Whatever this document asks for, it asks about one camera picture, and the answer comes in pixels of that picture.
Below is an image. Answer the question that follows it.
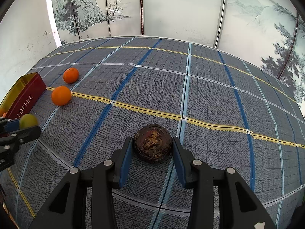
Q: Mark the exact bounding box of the green fruit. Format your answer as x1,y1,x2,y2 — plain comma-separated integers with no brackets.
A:
19,114,39,129

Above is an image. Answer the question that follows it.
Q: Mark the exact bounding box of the smooth orange mandarin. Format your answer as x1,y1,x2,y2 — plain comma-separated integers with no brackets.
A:
51,86,72,106

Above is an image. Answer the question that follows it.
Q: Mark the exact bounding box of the orange mandarin with stem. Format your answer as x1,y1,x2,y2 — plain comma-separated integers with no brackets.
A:
63,68,79,84

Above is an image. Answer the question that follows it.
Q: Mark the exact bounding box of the dark brown passion fruit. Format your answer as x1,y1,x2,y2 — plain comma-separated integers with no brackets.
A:
133,124,172,164

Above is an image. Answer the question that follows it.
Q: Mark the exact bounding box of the gold red toffee tin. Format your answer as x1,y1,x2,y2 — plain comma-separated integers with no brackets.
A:
1,72,46,119

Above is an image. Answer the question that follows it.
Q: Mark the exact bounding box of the blue plaid tablecloth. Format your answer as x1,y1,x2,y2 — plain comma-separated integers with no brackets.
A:
1,36,304,228

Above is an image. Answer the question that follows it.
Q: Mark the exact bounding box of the landscape painted folding screen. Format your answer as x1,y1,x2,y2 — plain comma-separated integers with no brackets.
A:
47,0,304,105

